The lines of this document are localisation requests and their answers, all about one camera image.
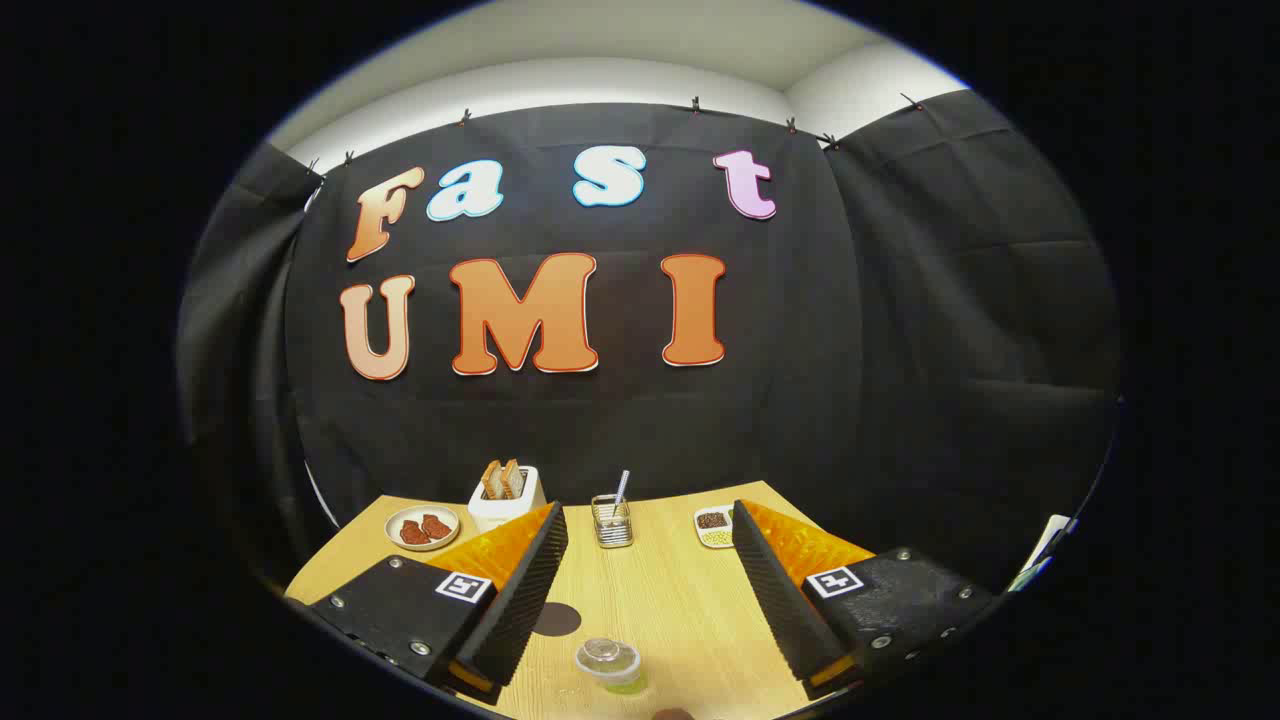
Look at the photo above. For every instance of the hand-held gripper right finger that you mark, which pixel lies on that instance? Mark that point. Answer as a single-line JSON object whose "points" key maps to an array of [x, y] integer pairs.
{"points": [[775, 600]]}

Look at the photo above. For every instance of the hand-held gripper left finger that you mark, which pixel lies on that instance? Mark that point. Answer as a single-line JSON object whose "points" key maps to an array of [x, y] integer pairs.
{"points": [[520, 600]]}

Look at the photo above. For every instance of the dark brown round coaster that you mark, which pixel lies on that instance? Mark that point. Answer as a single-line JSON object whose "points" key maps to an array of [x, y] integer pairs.
{"points": [[557, 620]]}

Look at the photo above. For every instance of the clear plastic juice bottle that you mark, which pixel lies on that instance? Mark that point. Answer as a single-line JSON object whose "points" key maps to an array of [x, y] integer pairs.
{"points": [[608, 665]]}

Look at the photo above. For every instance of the white toaster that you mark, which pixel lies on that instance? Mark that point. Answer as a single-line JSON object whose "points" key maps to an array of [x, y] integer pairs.
{"points": [[500, 512]]}

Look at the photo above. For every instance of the white divided bean dish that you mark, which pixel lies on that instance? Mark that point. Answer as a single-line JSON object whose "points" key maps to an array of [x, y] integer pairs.
{"points": [[713, 530]]}

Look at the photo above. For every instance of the wooden table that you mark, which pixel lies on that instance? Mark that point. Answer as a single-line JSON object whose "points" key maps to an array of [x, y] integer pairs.
{"points": [[670, 600]]}

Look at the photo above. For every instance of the brown cookie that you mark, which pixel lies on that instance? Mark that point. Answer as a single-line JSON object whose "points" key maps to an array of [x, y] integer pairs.
{"points": [[437, 526], [414, 533]]}

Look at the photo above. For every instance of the round white plate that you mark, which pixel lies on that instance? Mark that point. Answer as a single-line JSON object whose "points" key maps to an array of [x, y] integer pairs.
{"points": [[395, 520]]}

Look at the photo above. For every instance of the striped straw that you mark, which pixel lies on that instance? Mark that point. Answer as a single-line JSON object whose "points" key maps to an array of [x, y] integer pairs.
{"points": [[621, 488]]}

